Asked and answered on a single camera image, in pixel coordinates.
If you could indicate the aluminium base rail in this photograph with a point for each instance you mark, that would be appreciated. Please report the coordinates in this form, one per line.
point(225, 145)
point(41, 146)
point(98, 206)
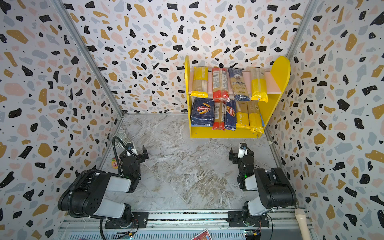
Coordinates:
point(184, 225)

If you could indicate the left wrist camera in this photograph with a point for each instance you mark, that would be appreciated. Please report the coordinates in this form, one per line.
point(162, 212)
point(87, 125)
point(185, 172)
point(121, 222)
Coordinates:
point(130, 148)

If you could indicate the red spaghetti bag with barcode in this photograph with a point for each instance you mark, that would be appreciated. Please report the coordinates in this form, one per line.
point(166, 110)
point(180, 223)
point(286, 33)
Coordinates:
point(220, 85)

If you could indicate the beige recorder flute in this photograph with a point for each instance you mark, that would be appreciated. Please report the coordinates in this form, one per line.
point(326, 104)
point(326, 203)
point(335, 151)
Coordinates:
point(303, 225)

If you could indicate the yellow Pastatime spaghetti bag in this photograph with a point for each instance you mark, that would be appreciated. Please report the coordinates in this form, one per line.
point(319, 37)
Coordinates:
point(242, 115)
point(200, 82)

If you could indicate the small pink yellow toy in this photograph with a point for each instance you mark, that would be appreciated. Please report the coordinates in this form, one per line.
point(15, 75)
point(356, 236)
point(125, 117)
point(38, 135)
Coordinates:
point(114, 163)

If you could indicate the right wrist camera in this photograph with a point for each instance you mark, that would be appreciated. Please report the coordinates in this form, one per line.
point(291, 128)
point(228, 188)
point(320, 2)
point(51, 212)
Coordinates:
point(243, 150)

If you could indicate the dark blue Ankara spaghetti bag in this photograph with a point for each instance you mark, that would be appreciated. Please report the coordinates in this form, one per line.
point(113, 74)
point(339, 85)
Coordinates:
point(238, 85)

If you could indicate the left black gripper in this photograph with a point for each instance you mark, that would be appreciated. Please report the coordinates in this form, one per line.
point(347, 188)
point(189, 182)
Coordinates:
point(140, 159)

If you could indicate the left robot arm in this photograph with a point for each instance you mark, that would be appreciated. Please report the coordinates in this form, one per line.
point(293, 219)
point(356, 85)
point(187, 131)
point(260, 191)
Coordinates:
point(85, 197)

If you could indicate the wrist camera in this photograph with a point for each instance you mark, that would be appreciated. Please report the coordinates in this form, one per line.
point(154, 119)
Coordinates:
point(243, 150)
point(130, 148)

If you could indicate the yellow shelf unit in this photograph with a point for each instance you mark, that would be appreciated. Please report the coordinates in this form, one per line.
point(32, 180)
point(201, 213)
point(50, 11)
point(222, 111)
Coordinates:
point(280, 71)

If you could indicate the red printed card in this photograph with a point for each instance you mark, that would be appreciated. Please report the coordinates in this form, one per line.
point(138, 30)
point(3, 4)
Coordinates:
point(204, 235)

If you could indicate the blue Barilla spaghetti box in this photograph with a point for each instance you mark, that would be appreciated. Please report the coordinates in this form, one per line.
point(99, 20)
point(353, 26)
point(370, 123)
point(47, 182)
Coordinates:
point(230, 117)

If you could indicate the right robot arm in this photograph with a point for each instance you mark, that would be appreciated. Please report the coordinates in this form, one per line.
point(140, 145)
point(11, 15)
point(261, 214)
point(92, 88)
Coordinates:
point(273, 188)

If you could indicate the white ribbed ceramic cup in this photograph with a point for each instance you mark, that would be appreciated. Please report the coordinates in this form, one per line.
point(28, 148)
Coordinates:
point(123, 137)

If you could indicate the blue Barilla rigatoni box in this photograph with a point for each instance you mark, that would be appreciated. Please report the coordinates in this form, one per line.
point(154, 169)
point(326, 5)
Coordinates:
point(202, 114)

